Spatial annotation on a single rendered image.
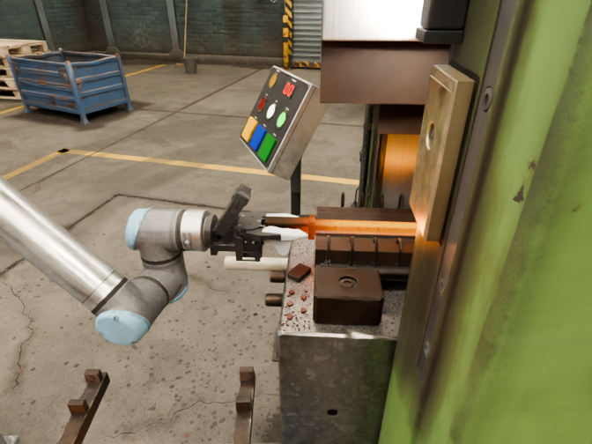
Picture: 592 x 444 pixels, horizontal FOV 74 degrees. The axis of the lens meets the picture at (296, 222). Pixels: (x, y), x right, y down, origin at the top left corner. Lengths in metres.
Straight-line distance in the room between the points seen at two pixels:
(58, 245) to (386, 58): 0.65
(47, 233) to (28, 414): 1.24
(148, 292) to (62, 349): 1.35
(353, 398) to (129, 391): 1.23
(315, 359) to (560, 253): 0.52
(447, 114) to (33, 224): 0.72
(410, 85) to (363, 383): 0.53
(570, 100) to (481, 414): 0.27
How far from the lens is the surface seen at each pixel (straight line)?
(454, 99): 0.40
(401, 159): 0.98
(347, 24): 0.58
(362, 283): 0.71
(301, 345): 0.73
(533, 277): 0.33
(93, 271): 0.84
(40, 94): 6.19
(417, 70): 0.66
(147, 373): 1.93
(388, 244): 0.80
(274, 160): 1.17
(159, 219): 0.86
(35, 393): 2.06
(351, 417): 0.88
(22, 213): 0.87
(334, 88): 0.65
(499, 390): 0.41
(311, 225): 0.80
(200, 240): 0.83
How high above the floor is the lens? 1.42
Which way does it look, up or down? 30 degrees down
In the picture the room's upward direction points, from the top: straight up
